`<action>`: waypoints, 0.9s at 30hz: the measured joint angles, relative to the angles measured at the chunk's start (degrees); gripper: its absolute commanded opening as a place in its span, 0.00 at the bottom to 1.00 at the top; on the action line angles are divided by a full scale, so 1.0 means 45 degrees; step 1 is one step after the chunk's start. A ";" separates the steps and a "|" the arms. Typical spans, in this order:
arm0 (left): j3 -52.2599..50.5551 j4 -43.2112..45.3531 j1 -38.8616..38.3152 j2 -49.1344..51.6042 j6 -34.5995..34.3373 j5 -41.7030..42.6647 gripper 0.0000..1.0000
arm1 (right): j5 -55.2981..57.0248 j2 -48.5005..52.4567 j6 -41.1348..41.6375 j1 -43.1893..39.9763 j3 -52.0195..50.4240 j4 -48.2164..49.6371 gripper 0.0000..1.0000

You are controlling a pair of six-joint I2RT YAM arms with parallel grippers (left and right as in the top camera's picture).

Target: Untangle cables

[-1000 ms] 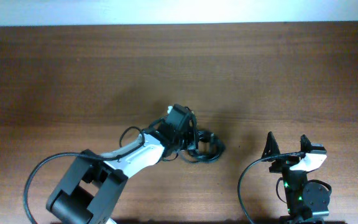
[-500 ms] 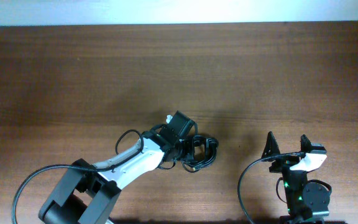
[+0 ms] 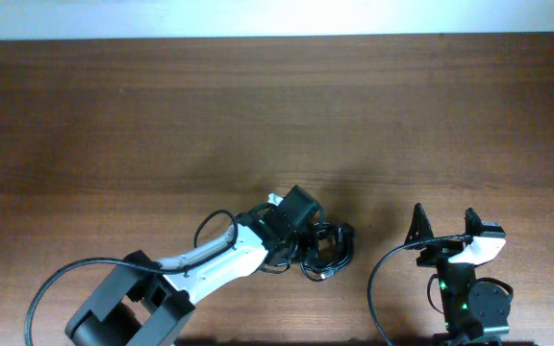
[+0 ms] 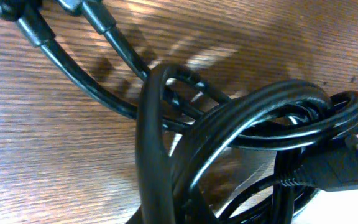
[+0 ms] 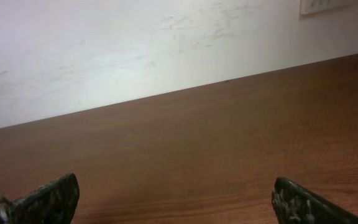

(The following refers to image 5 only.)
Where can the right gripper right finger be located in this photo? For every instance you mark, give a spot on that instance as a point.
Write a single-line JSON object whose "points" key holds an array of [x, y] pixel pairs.
{"points": [[294, 204]]}

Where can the white wall plate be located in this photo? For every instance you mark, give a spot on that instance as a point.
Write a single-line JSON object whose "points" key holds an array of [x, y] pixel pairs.
{"points": [[314, 6]]}

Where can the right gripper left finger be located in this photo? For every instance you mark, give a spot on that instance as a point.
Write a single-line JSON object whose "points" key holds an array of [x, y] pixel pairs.
{"points": [[52, 203]]}

